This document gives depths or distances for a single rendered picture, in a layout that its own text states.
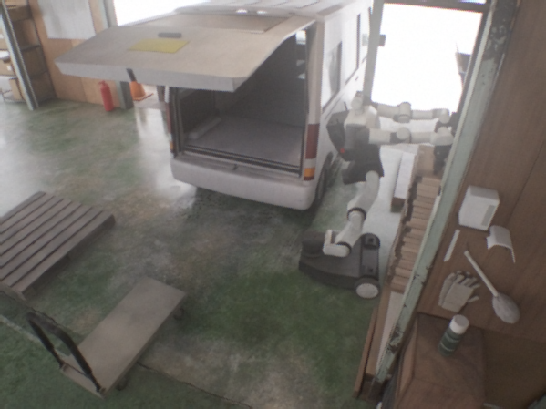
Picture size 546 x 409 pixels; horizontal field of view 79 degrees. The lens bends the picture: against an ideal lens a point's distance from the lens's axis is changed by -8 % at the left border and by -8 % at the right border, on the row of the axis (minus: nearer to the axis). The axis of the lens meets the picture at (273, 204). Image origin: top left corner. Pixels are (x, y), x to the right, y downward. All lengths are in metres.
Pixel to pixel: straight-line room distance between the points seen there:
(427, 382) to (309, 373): 1.08
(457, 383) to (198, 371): 1.59
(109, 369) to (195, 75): 1.77
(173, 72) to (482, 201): 1.45
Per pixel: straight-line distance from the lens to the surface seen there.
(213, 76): 1.77
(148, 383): 2.61
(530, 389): 2.49
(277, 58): 4.86
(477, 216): 1.34
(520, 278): 1.63
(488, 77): 1.20
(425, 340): 1.74
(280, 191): 3.14
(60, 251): 3.55
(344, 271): 2.87
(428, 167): 2.45
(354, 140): 2.13
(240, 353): 2.60
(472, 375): 1.72
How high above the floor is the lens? 2.23
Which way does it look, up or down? 36 degrees down
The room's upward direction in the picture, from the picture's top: straight up
